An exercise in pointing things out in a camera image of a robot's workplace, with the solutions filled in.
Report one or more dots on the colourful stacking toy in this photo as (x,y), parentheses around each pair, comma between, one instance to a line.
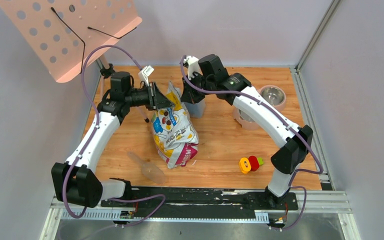
(250,164)

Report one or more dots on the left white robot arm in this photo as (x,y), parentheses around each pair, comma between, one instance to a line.
(74,180)

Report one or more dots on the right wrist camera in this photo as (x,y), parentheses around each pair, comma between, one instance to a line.
(191,63)

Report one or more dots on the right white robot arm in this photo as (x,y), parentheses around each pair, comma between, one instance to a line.
(208,76)

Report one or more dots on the pink music stand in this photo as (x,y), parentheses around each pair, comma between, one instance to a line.
(63,33)

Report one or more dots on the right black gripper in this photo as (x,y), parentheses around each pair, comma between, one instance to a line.
(190,95)

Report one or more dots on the translucent plastic container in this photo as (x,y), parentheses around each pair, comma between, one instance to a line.
(196,110)

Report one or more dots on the pet food bag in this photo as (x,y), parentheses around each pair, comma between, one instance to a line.
(174,135)

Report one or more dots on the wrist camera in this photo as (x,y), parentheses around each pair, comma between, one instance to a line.
(145,73)
(191,63)

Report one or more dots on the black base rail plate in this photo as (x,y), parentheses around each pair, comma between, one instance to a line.
(203,203)

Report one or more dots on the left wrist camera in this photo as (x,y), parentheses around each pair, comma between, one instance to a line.
(145,73)

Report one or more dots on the clear plastic scoop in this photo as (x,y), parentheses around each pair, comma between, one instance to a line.
(148,169)

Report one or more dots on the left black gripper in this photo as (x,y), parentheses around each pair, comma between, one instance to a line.
(151,96)

